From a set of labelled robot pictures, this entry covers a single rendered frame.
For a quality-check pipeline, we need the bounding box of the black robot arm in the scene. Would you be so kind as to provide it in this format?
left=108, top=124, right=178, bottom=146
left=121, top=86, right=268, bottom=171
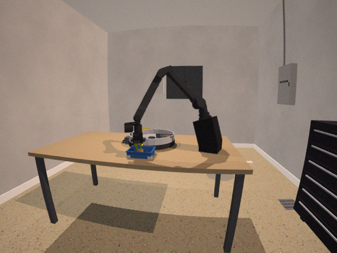
left=124, top=65, right=212, bottom=143

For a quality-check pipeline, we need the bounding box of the blue crate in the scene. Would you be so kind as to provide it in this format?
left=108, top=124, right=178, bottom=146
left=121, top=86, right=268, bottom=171
left=126, top=145, right=156, bottom=160

